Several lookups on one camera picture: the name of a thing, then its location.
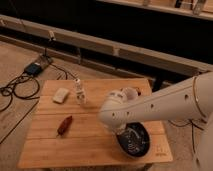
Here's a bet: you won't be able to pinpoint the black ceramic bowl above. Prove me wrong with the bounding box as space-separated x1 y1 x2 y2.
116 122 150 157

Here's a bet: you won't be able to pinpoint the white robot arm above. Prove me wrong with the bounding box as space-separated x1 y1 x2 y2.
99 72 213 171

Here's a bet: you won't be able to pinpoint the white paper cup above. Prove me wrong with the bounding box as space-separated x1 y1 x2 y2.
122 87 138 100

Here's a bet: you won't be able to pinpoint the small white bottle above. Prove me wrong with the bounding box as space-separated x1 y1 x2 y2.
74 78 86 105

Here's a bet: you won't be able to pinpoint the red sausage toy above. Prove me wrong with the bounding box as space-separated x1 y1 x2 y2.
57 116 72 135

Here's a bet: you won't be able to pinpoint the white sponge block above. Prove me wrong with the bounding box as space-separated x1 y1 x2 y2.
52 88 69 104

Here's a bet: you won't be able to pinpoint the black power adapter box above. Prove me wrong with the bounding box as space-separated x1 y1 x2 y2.
24 63 43 76

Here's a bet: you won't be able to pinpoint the wooden rail beam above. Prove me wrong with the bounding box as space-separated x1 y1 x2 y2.
0 14 213 76

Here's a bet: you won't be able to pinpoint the black floor cables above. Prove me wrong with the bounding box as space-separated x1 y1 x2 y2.
0 43 78 144

